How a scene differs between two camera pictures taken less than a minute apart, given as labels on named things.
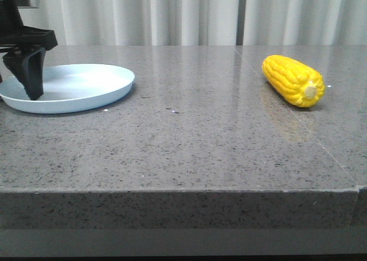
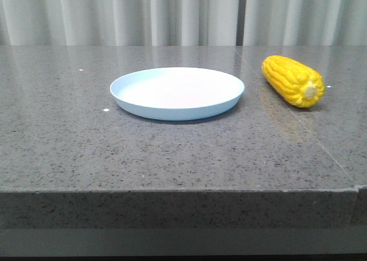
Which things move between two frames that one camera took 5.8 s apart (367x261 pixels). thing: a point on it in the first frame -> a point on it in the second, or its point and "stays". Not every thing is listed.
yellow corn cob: x=296 y=84 stays
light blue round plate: x=70 y=88 -> x=176 y=92
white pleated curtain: x=202 y=15 stays
